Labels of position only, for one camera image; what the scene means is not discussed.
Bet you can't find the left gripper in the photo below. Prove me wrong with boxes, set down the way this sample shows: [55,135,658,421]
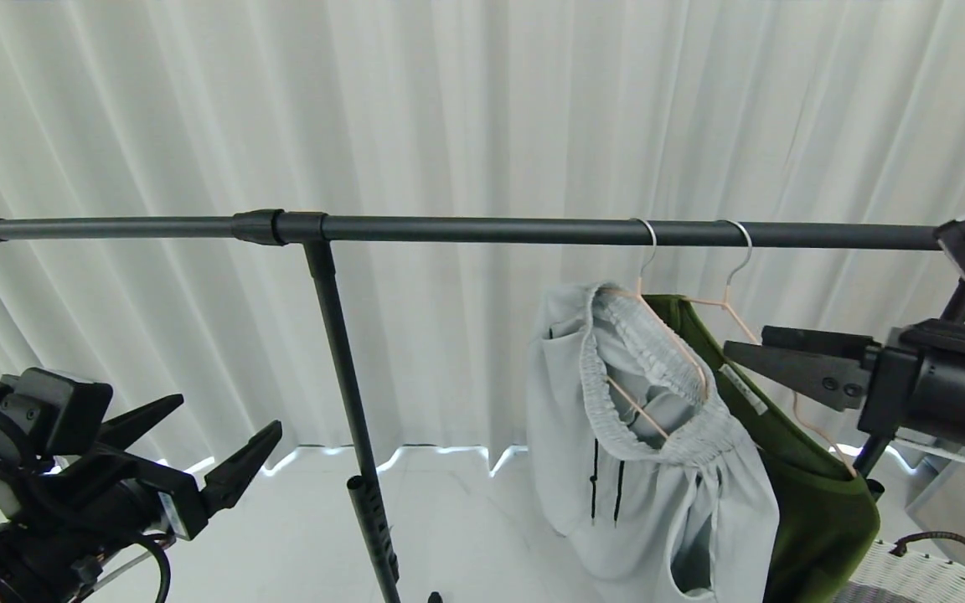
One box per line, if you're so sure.
[0,394,284,587]

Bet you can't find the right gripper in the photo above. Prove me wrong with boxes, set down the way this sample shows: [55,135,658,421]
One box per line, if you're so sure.
[724,318,965,461]

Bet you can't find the white curtain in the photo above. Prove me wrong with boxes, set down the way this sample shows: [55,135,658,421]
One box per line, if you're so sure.
[0,0,965,470]

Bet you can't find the green printed shirt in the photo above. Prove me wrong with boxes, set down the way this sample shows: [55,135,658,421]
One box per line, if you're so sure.
[646,293,882,603]

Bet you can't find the black cable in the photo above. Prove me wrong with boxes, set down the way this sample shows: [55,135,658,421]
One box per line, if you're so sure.
[0,382,173,603]

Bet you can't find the pale grey shorts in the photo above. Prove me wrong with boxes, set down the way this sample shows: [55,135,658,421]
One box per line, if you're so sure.
[526,283,781,603]

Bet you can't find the pink clothes hanger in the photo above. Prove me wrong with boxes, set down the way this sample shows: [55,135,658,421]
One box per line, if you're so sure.
[684,220,860,480]
[604,219,711,442]

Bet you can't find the black clothes rack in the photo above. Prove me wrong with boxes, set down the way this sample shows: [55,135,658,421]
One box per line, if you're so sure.
[0,209,965,603]

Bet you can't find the white laundry basket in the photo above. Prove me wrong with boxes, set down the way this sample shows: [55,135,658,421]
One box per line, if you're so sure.
[834,531,965,603]

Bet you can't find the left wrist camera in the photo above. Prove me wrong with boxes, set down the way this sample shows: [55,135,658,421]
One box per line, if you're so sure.
[0,367,115,470]

